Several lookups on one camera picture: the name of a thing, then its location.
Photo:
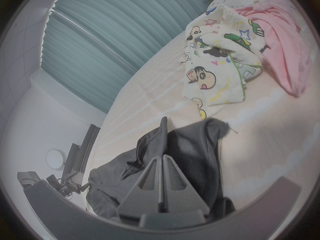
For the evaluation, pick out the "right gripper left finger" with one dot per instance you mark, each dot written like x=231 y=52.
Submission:
x=145 y=199

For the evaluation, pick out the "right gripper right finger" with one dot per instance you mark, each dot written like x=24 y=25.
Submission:
x=182 y=199

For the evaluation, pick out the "black T-shirt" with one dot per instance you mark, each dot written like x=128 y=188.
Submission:
x=195 y=154

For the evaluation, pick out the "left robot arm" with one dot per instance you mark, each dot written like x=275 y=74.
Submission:
x=52 y=182

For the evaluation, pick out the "bed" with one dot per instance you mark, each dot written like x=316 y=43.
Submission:
x=262 y=134

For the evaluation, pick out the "black chest of drawers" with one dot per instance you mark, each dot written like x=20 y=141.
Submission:
x=75 y=156

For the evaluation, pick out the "round white mirror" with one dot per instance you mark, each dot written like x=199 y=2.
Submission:
x=53 y=159

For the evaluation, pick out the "white printed pyjama garment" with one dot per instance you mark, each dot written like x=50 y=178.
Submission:
x=212 y=84

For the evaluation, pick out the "blue-green curtain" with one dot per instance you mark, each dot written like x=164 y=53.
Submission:
x=125 y=16
x=82 y=71

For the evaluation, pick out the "pink garment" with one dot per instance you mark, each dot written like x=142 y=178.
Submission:
x=282 y=46

